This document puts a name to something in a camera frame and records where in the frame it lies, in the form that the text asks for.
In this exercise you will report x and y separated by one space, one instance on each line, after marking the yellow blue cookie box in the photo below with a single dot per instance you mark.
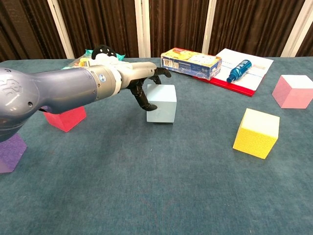
193 66

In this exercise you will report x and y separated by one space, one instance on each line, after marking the dark brown curtain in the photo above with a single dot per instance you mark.
110 24

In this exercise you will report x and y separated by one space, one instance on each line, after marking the teal snack bag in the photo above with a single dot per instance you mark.
120 56

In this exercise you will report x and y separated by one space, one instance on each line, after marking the yellow foam cube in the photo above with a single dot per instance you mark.
254 142

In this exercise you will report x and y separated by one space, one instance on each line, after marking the white frame post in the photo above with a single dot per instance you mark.
61 29
142 29
300 24
209 24

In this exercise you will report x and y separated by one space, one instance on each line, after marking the teal felt table mat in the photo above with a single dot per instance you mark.
156 183

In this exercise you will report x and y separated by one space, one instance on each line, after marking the purple foam cube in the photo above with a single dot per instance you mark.
11 154

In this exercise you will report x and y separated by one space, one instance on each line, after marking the pink foam cube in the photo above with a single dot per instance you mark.
291 98

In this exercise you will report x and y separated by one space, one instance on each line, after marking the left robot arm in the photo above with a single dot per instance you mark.
61 88

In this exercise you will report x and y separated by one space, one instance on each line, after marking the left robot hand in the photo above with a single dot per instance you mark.
137 72

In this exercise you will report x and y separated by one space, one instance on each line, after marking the light blue foam cube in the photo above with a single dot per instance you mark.
163 107

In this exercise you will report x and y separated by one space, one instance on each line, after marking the white red book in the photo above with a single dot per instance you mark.
244 82

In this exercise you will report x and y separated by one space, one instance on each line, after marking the black white plush doll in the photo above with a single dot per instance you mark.
104 50

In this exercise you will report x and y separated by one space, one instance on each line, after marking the red foam cube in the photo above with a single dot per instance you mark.
68 120

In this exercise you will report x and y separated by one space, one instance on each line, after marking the blue bottle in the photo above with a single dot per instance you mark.
239 69

